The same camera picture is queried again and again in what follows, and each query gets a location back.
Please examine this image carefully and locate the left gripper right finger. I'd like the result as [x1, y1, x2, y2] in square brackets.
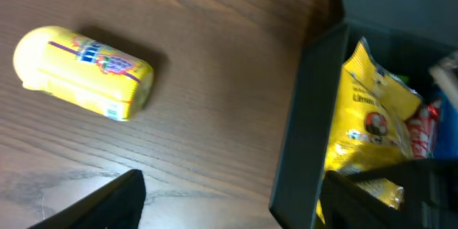
[320, 159, 457, 229]

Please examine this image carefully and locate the yellow snack bag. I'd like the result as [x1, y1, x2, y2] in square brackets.
[314, 36, 423, 225]

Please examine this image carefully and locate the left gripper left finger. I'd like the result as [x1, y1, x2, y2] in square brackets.
[30, 169, 146, 229]

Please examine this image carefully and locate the green KitKat bar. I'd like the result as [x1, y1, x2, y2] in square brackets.
[406, 98, 442, 159]

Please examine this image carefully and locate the blue Oreo cookie pack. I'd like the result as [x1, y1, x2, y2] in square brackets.
[434, 90, 457, 159]

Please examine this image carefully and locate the dark green gift box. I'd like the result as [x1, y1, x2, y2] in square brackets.
[269, 0, 457, 228]

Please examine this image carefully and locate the yellow candy canister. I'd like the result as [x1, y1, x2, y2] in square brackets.
[13, 26, 154, 121]

